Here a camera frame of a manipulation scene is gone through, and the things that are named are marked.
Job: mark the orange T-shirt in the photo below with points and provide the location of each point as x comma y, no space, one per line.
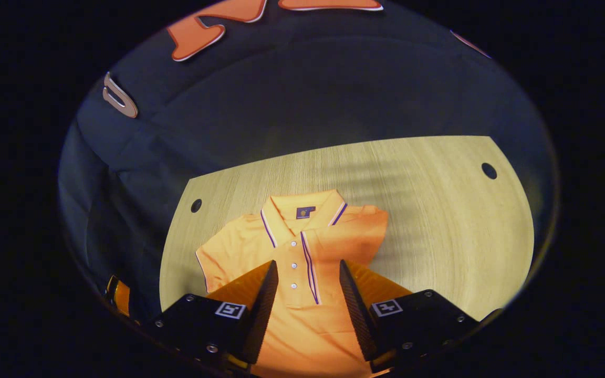
302,325

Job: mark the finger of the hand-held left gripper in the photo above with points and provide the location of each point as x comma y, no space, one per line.
121,299

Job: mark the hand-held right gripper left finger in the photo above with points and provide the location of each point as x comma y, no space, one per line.
266,310

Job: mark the black backdrop cloth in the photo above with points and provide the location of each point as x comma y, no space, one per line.
281,94

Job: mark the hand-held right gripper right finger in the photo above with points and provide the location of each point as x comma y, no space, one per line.
357,310

